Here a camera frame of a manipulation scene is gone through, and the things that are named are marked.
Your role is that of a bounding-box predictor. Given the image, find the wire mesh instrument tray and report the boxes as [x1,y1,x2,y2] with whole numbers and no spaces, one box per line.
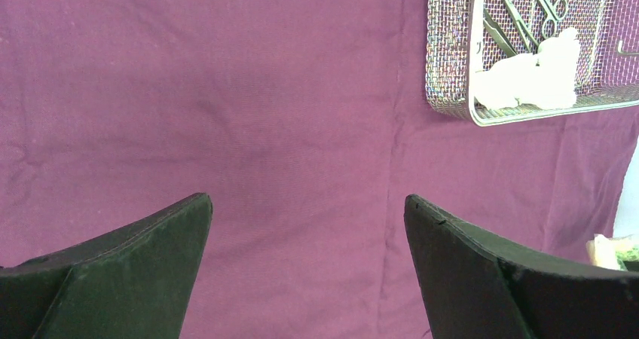
[425,0,638,127]

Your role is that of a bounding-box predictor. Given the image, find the white cotton balls bag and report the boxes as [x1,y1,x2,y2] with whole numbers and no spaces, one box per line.
[474,27,581,110]

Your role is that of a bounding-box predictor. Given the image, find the green packet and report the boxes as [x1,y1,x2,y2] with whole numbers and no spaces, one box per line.
[586,234,638,272]

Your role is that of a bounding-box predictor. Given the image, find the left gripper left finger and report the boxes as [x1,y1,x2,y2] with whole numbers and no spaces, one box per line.
[1,193,213,338]

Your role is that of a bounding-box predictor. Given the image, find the purple cloth wrap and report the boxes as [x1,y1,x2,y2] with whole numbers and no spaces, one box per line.
[1,0,638,338]

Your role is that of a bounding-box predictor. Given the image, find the metal tweezers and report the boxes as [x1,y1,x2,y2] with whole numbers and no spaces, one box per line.
[483,8,518,57]

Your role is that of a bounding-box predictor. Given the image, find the metal surgical scissors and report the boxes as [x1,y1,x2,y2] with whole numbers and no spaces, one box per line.
[537,0,569,39]

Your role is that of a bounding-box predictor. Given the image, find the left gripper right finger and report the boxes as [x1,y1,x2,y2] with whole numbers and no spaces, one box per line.
[404,194,638,338]

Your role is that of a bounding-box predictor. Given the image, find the metal forceps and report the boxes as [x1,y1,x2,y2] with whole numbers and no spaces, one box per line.
[502,0,539,53]

